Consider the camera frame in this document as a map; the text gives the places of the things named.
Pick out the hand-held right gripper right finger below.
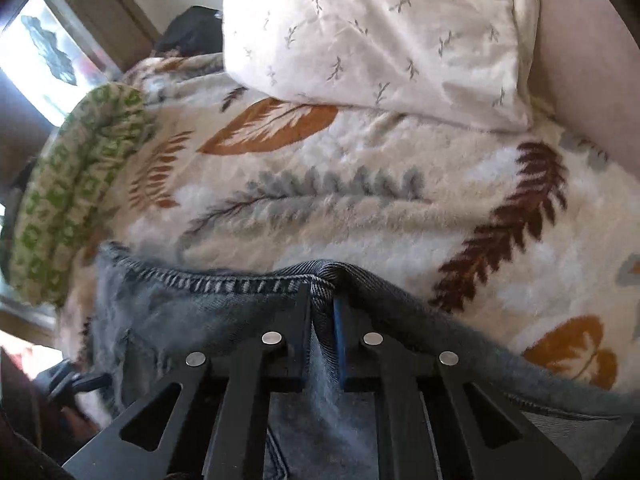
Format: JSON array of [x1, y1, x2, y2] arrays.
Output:
[[332, 292, 583, 480]]

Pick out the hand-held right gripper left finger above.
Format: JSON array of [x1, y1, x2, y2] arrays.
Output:
[[62, 282, 313, 480]]

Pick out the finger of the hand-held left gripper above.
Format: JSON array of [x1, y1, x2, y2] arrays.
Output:
[[37, 360, 108, 411]]

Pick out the grey denim pants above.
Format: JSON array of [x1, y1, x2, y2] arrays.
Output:
[[82, 240, 621, 480]]

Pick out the leaf print fleece blanket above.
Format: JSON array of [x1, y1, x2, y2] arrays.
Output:
[[55, 52, 640, 431]]

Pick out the green patterned folded quilt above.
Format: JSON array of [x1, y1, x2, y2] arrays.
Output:
[[7, 82, 158, 308]]

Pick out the white sprig print pillow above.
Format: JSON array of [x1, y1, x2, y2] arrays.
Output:
[[222, 0, 541, 133]]

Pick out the black cloth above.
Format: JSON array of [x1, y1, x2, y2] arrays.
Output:
[[155, 6, 226, 58]]

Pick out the wooden door with stained glass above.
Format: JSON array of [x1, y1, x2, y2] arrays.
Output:
[[0, 0, 166, 126]]

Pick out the pink padded headboard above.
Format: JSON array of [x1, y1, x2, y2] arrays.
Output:
[[530, 0, 640, 171]]

